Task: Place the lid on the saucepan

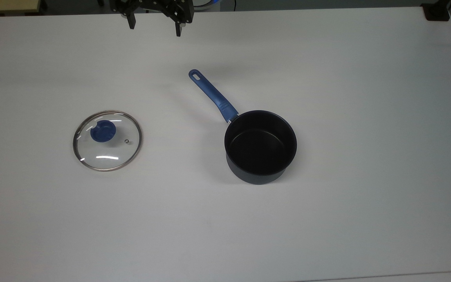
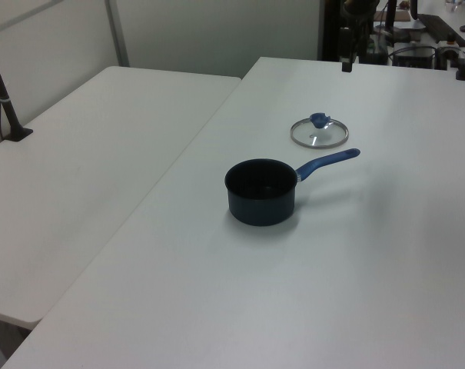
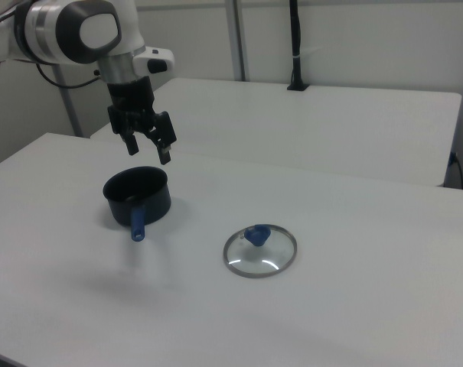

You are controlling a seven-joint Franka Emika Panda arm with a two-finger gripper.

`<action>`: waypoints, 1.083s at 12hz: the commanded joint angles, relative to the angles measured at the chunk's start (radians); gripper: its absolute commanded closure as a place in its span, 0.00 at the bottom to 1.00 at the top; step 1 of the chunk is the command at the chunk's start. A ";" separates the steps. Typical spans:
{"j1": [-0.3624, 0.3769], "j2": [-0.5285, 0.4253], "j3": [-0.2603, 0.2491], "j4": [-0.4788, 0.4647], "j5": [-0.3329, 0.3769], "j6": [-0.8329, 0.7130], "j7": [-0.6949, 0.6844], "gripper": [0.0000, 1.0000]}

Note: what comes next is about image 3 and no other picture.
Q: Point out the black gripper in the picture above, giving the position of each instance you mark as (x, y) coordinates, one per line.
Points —
(129, 95)

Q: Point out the glass lid with blue knob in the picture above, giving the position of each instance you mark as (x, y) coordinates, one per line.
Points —
(259, 252)

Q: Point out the grey wide partition post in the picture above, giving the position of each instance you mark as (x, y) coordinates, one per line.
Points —
(238, 38)

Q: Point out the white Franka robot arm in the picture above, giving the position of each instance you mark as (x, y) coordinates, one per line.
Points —
(59, 30)

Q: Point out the black clamped pole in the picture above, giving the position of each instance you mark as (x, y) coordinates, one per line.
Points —
(297, 46)

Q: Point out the white background table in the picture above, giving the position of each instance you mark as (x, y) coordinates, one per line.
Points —
(311, 126)

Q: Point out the grey slim partition post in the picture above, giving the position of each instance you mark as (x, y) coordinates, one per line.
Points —
(70, 107)

